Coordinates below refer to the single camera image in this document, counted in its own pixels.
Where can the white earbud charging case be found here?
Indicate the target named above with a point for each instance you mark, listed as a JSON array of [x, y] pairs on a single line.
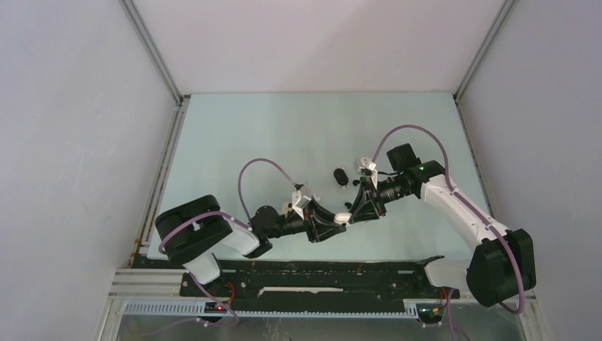
[[342, 218]]

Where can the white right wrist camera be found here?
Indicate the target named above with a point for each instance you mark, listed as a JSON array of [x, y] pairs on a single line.
[[366, 167]]

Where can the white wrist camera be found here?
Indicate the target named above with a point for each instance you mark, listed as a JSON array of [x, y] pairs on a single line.
[[366, 167], [300, 199]]

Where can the aluminium corner post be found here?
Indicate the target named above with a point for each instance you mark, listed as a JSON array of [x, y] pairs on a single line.
[[501, 17], [134, 15]]

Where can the black earbud charging case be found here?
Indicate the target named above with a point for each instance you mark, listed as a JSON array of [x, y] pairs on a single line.
[[341, 177]]

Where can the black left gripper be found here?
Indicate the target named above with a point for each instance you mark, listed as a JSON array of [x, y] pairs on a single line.
[[320, 232]]

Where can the aluminium corner post left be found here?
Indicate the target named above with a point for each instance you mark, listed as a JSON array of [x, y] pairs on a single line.
[[134, 15]]

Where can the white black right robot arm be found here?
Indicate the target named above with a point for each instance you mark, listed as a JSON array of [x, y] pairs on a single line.
[[503, 262]]

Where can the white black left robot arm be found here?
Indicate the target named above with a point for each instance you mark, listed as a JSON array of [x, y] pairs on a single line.
[[190, 232]]

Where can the aluminium corner post right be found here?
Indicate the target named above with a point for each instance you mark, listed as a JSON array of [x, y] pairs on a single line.
[[501, 17]]

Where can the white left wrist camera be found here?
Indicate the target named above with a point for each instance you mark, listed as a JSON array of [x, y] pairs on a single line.
[[300, 199]]

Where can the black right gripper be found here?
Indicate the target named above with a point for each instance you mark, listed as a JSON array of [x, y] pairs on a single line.
[[368, 192]]

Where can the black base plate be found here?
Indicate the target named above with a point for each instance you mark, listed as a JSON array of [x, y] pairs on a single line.
[[325, 287]]

